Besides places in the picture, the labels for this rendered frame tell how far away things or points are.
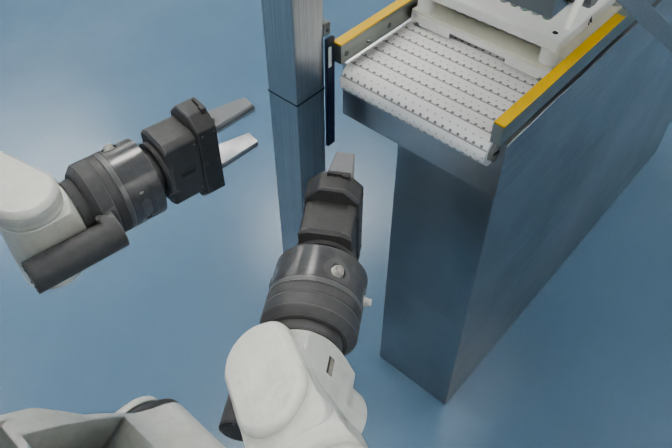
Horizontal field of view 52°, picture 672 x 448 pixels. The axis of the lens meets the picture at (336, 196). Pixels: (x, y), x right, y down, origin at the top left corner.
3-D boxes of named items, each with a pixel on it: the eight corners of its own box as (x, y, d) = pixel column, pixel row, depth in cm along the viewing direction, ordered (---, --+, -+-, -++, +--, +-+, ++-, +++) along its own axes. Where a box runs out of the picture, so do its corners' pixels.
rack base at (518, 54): (494, -35, 122) (496, -48, 120) (624, 14, 111) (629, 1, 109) (410, 22, 109) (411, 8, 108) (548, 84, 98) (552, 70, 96)
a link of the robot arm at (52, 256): (104, 205, 80) (8, 254, 75) (83, 137, 72) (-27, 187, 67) (155, 268, 74) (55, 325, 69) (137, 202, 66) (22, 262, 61)
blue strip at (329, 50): (328, 146, 112) (327, 40, 97) (325, 145, 112) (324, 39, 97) (335, 141, 112) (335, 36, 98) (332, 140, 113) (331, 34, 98)
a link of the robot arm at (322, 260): (289, 164, 67) (258, 259, 59) (388, 176, 66) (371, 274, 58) (294, 248, 76) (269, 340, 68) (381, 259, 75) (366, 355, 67)
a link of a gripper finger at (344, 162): (360, 159, 73) (351, 201, 69) (330, 156, 74) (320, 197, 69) (360, 148, 72) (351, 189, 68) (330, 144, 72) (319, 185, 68)
